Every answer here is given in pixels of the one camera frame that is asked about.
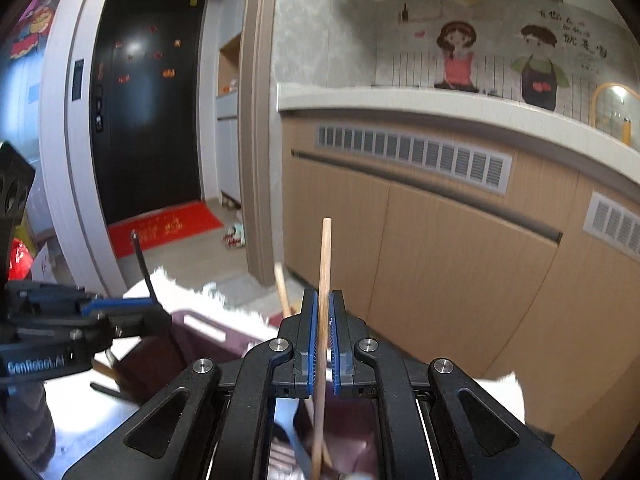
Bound slippers on floor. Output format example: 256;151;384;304
221;209;246;249

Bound purple plastic utensil bin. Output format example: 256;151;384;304
117;311;378;479

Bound red door mat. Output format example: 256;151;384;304
108;202;224;259

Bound black-handled fork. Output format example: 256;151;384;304
90;382;137;404

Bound black-handled dark spoon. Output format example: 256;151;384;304
130;230;186;365

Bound grey vent grille right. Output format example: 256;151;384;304
582;191;640;260

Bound grey-blue plastic spoon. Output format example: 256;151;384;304
273;399;311;479

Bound red and yellow bag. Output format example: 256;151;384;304
8;224;37;281

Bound wooden kitchen cabinet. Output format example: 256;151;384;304
282;110;639;478

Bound black entrance door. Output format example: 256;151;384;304
90;0;206;224

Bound cartoon couple wall sticker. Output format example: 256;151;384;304
390;9;608;116

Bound grey vent grille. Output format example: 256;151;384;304
316;125;513;195
582;191;640;260

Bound white kitchen countertop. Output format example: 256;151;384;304
277;84;639;185

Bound round yellow-framed mirror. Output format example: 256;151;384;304
589;82;640;151

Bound wooden chopstick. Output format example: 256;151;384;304
274;262;333;468
311;218;332;480

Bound wooden spoon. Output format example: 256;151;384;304
91;359;119;382

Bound grey vent grille left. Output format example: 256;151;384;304
316;125;513;195

